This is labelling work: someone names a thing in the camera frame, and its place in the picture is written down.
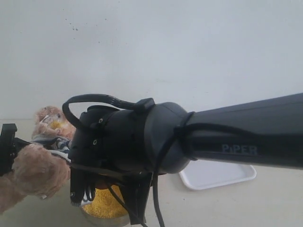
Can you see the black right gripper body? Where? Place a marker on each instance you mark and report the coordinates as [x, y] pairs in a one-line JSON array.
[[130, 190]]

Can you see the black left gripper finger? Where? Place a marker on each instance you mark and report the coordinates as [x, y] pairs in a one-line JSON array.
[[19, 144]]

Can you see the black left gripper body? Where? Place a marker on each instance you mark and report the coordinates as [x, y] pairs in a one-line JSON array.
[[7, 147]]

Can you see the tan teddy bear striped sweater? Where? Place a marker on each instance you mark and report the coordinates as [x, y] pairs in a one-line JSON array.
[[40, 168]]

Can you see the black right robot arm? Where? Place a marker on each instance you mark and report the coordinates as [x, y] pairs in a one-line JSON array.
[[131, 144]]

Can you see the yellow millet grains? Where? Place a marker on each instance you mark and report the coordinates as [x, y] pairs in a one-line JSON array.
[[105, 206]]

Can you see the steel bowl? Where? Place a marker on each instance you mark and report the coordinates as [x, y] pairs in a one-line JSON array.
[[101, 222]]

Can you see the white plastic tray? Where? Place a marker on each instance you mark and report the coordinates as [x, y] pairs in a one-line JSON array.
[[202, 175]]

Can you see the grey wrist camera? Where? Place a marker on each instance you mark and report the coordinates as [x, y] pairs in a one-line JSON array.
[[82, 189]]

